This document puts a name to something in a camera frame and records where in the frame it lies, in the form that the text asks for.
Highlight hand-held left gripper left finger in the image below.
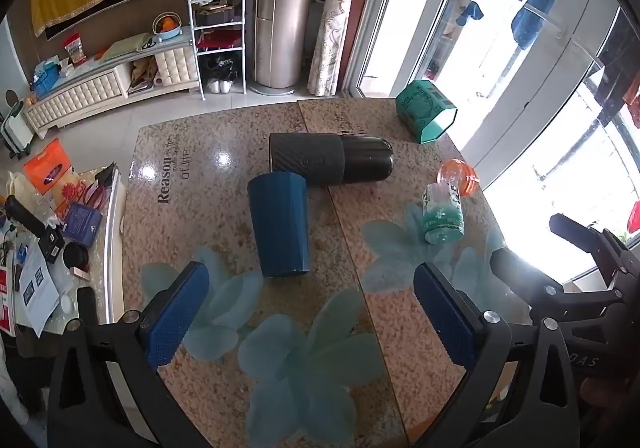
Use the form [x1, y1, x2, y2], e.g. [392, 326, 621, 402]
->
[47, 260, 211, 448]

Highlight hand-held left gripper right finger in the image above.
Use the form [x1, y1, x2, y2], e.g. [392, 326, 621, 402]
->
[414, 262, 583, 448]

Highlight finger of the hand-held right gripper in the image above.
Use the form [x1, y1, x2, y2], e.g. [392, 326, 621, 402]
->
[549, 214, 640, 289]
[491, 249, 622, 325]

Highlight blue faceted cup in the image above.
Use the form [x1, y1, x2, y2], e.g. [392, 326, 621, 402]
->
[247, 172, 312, 279]

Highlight glass side table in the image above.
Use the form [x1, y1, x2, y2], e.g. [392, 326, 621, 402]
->
[0, 163, 126, 333]

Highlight green jar with orange lid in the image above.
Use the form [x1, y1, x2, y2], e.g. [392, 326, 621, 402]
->
[421, 159, 477, 246]

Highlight black round case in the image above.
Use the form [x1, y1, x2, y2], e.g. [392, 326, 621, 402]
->
[62, 242, 90, 269]

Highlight dark blue box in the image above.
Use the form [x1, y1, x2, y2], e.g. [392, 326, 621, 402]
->
[62, 202, 103, 249]

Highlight white paper sheets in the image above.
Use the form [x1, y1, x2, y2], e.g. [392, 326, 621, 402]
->
[20, 243, 61, 339]

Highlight black oblong device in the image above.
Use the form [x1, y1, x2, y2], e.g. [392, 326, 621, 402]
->
[4, 195, 47, 239]

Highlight black vacuum flask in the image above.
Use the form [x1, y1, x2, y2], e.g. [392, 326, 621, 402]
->
[268, 132, 396, 187]

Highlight orange tissue pack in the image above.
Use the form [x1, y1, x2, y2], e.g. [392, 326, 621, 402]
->
[22, 138, 76, 193]

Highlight green hexagonal tin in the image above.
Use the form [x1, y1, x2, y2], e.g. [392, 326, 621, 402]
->
[395, 79, 458, 145]

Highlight white tufted cabinet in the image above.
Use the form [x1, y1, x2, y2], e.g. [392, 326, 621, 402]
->
[22, 25, 201, 139]

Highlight black shoes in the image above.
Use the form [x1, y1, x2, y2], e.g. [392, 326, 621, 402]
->
[204, 55, 240, 78]

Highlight small blue hanging cloth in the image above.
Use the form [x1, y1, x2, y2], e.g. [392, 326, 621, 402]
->
[455, 2, 486, 26]

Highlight blue basket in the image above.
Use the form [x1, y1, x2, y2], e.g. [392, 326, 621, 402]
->
[31, 55, 71, 98]

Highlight green cushion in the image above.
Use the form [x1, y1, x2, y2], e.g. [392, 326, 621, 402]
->
[100, 32, 156, 61]

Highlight red folded cloth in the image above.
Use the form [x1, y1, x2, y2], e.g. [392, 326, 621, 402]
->
[196, 30, 242, 50]

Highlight red snack bag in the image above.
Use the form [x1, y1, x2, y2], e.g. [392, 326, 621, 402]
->
[62, 32, 87, 66]

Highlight round blue pot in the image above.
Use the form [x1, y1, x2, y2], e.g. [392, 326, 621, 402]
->
[152, 12, 181, 42]

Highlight white metal shelf rack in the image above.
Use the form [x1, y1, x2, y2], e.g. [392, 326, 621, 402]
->
[186, 0, 249, 101]

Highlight patterned beige curtain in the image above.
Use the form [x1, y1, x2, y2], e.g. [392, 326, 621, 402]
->
[306, 0, 373, 97]

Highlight standing air conditioner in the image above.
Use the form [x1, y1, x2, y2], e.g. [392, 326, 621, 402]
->
[250, 0, 326, 96]

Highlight white sliding door frame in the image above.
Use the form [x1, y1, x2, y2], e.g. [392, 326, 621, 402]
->
[345, 0, 476, 101]

